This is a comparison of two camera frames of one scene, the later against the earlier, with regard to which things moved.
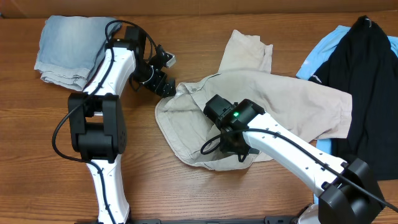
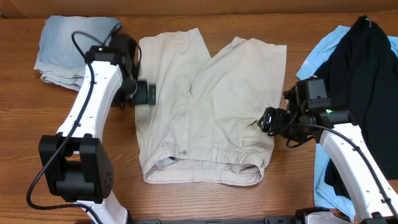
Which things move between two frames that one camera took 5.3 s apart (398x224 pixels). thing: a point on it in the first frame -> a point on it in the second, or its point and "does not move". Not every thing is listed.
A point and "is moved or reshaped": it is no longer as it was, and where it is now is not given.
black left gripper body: (160, 83) -> (150, 94)
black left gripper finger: (169, 89) -> (152, 94)
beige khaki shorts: (293, 103) is moved or reshaped
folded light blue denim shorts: (69, 46) does not move
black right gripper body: (236, 145) -> (283, 123)
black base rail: (268, 219) does not move
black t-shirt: (365, 65) does not move
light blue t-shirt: (318, 55) does not move
